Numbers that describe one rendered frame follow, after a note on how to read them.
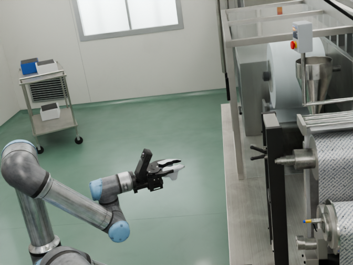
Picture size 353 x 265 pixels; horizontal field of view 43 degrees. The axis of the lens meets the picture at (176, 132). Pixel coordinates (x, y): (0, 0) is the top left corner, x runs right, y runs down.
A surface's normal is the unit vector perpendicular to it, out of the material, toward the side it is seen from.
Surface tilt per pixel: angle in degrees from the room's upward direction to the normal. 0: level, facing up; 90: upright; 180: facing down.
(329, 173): 92
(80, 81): 90
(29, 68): 90
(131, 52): 90
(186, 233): 0
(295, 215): 0
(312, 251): 0
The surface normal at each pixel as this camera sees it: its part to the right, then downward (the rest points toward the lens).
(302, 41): 0.06, 0.36
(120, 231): 0.32, 0.31
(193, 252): -0.13, -0.92
